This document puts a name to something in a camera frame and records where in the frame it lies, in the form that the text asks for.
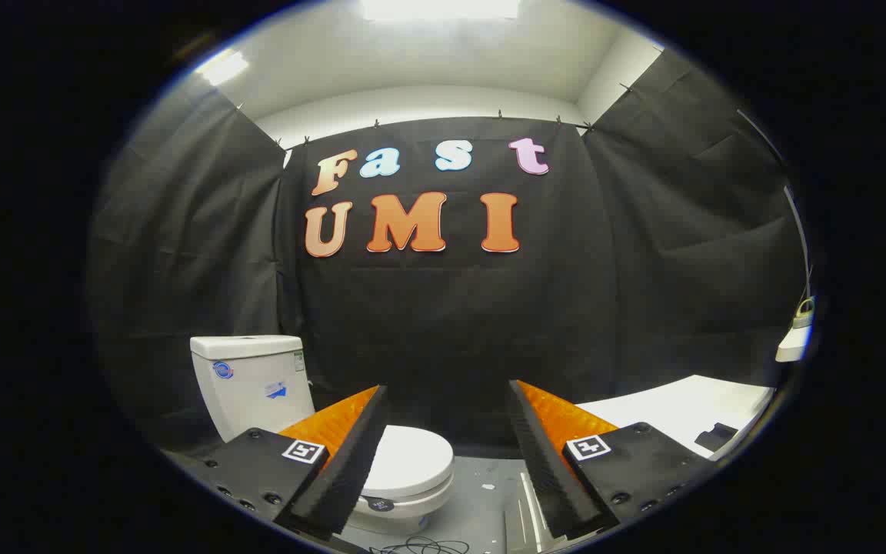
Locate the white toilet lid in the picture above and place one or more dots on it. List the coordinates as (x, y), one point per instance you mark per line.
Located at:
(412, 458)

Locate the white panel door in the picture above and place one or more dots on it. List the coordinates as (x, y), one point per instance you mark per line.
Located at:
(666, 408)

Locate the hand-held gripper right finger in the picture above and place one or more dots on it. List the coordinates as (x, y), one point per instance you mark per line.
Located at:
(539, 462)

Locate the white wall fixture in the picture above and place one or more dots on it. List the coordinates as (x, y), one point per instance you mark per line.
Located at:
(793, 342)

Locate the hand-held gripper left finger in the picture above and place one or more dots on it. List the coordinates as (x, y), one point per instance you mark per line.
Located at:
(351, 462)

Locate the black backdrop cloth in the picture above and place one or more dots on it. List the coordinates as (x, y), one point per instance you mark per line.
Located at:
(443, 323)

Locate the ceiling light panel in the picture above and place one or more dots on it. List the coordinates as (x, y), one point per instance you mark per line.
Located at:
(439, 8)
(221, 67)

